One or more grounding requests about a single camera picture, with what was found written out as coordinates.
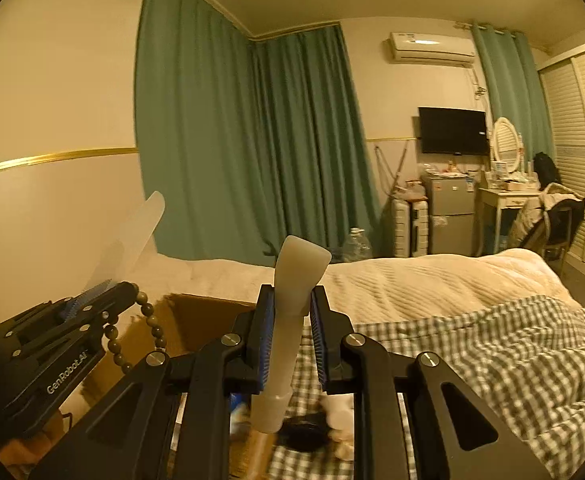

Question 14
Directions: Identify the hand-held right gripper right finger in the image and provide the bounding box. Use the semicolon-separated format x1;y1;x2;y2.
309;286;553;480

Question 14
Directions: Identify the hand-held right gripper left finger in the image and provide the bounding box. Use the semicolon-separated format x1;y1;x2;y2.
27;284;276;480

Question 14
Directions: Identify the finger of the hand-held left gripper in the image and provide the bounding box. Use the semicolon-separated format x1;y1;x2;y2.
60;281;142;334

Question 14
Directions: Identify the grey bead bracelet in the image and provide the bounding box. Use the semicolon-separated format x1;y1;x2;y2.
103;287;169;376

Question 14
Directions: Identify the brown cardboard box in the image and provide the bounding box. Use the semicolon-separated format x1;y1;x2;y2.
0;292;258;466

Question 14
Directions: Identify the white plastic nozzle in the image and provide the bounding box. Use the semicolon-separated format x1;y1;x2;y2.
250;235;332;433

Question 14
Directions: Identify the translucent plastic strip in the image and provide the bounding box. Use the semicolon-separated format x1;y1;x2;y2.
80;191;166;301

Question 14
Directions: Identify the clear water jug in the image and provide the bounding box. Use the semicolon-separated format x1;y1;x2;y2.
342;227;373;263

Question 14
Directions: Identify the cream fluffy blanket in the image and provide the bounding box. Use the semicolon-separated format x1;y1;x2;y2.
132;247;580;343

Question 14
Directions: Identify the white suitcase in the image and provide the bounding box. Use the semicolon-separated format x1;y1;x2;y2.
391;197;429;258

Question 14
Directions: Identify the small grey fridge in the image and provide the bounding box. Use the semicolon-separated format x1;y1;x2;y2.
421;174;477;257

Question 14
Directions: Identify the checked bed sheet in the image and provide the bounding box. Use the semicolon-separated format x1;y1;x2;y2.
267;295;585;480

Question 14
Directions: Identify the leaning mop pole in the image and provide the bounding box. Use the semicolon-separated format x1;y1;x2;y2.
373;142;409;198

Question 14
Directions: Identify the wide green curtain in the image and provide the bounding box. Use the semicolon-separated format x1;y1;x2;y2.
135;0;388;266

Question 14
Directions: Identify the white dressing table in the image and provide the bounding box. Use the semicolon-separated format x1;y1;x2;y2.
475;170;543;256

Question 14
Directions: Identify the beige jacket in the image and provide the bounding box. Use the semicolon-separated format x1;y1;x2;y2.
509;182;585;252

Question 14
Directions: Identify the white oval mirror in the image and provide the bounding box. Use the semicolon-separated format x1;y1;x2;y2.
489;116;525;176

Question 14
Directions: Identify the white air conditioner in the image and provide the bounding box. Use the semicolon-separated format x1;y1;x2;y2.
385;31;477;67

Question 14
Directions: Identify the narrow green curtain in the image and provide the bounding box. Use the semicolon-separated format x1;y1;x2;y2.
472;22;555;161

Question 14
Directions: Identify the black wall television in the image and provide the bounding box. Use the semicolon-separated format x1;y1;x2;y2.
418;106;489;157

